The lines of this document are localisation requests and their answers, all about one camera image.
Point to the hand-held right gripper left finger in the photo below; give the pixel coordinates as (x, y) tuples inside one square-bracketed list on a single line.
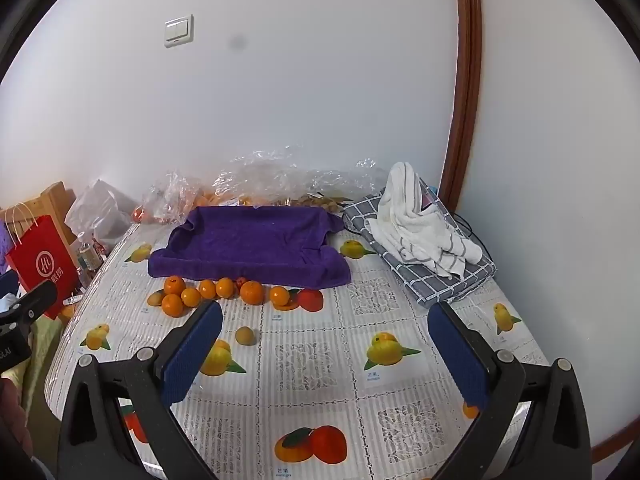
[(195, 355)]

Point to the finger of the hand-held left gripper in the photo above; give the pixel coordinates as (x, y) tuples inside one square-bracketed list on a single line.
[(40, 297)]

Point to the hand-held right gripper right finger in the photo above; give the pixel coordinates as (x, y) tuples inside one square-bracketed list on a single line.
[(460, 355)]

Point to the small yellow brown fruit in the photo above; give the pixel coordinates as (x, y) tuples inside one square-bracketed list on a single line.
[(245, 336)]

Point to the large orange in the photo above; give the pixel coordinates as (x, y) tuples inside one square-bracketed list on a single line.
[(251, 291)]

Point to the yellow green cloth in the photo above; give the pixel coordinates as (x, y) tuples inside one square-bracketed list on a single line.
[(42, 345)]

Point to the red paper bag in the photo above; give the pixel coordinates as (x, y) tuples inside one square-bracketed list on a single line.
[(42, 260)]

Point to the clear plastic bottle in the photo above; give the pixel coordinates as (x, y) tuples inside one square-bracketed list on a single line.
[(90, 257)]

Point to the grey checked cloth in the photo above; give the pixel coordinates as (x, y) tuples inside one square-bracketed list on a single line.
[(430, 280)]

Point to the small red fruit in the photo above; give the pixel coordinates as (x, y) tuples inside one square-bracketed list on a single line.
[(241, 281)]

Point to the light wooden furniture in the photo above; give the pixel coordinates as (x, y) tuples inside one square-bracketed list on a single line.
[(50, 200)]

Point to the white plastic bag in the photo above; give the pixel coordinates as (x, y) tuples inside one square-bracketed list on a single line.
[(95, 210)]

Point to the fruit print tablecloth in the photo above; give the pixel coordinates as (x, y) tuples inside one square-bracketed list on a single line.
[(300, 360)]

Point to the purple towel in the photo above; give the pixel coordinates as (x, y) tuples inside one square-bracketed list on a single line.
[(250, 245)]

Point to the white striped towel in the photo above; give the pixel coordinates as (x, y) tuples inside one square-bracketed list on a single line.
[(415, 220)]

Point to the clear bag of oranges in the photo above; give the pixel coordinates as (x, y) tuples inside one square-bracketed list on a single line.
[(162, 202)]

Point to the clear plastic bag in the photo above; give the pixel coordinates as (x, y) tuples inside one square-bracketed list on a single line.
[(260, 175)]

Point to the brown wooden door frame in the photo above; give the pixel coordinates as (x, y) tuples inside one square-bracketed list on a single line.
[(465, 60)]

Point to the white wall switch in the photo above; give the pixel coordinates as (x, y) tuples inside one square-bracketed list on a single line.
[(179, 30)]

